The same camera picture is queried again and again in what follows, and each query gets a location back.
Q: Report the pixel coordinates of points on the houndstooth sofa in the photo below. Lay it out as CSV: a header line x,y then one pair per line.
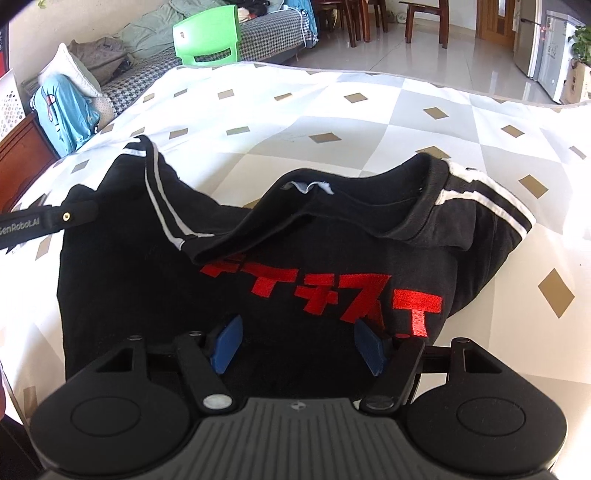
x,y
157,69

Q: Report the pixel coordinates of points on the wooden door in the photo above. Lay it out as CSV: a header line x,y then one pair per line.
x,y
494,18

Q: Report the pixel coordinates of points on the white perforated basket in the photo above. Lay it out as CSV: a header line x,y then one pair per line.
x,y
9,106

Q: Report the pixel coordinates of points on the blue printed pyjama top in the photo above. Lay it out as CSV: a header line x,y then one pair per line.
x,y
60,115

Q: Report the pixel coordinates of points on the white cushion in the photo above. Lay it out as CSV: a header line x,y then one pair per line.
x,y
69,69

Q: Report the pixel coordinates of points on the brown wooden cabinet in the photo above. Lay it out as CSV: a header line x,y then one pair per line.
x,y
23,157

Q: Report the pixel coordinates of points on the red poster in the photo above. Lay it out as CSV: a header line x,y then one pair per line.
x,y
3,50

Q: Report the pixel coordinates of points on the wooden dining chairs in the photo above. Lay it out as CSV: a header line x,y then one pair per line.
x,y
351,18

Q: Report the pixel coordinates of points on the wooden chair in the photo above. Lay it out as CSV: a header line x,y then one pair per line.
x,y
427,23

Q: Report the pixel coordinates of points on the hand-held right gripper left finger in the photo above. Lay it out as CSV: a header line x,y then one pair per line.
x,y
228,344

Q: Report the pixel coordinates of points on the cardboard box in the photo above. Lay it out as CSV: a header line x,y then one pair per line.
x,y
577,83

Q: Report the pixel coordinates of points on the diamond patterned tablecloth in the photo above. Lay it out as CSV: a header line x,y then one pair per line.
x,y
369,138

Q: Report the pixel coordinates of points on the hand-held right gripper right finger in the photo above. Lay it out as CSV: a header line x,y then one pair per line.
x,y
371,346

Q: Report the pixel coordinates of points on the light blue garment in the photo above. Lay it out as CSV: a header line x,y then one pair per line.
x,y
304,18

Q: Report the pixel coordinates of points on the green plastic chair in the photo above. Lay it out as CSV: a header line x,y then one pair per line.
x,y
207,32

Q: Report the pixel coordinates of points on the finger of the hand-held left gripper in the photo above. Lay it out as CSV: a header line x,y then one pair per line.
x,y
76,213

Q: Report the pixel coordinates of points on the grey refrigerator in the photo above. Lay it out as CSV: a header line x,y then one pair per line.
x,y
528,41

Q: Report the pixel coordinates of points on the grey garment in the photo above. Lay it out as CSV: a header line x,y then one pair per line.
x,y
99,53

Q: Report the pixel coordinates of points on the dark clothing heap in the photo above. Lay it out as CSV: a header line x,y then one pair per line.
x,y
251,9

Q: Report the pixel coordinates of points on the white appliance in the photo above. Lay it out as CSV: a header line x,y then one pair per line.
x,y
558,55

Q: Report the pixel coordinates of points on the pale green blanket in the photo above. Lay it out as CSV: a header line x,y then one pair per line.
x,y
147,37

